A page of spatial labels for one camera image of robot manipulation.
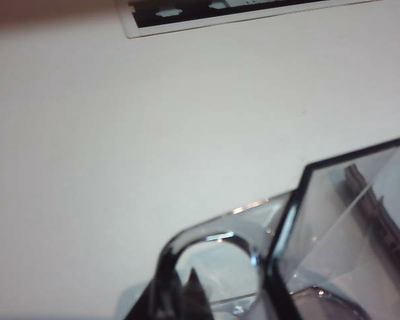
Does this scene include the silver closed laptop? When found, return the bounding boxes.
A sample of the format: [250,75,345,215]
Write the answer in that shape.
[343,162,400,267]

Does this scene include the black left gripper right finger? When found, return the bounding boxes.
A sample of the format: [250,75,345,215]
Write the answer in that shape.
[183,267,215,320]

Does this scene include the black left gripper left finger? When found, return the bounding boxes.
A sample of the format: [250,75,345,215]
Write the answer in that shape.
[124,275,161,320]

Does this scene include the transparent grey water cup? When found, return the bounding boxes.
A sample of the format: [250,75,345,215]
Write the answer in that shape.
[115,137,400,320]

